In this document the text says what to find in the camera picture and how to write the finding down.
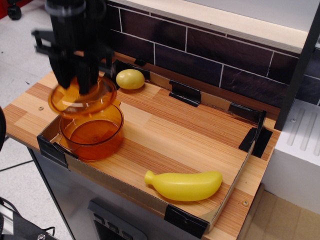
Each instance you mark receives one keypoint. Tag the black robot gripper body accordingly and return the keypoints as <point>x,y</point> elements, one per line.
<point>81,32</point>

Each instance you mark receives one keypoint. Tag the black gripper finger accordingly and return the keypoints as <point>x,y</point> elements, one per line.
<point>63,67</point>
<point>87,71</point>

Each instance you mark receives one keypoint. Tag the orange transparent pot lid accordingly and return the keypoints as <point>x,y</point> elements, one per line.
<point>71,104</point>

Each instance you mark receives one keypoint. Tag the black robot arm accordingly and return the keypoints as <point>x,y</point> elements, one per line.
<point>77,5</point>

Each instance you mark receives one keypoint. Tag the orange transparent plastic pot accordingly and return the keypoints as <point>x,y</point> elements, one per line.
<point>96,137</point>

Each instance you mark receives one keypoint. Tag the yellow toy potato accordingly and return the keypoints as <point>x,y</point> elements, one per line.
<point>130,79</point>

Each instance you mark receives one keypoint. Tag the cardboard fence with black tape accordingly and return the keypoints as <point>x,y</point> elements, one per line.
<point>176,124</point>

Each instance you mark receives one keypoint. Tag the yellow toy banana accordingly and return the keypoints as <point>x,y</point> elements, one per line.
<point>185,187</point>

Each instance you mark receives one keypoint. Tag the toy oven control panel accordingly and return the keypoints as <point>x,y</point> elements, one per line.
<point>108,226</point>

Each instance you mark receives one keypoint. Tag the white toy sink unit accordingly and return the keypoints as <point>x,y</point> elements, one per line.
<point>293,172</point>

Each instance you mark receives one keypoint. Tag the black vertical post right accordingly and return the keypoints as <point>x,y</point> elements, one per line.
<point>299,71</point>

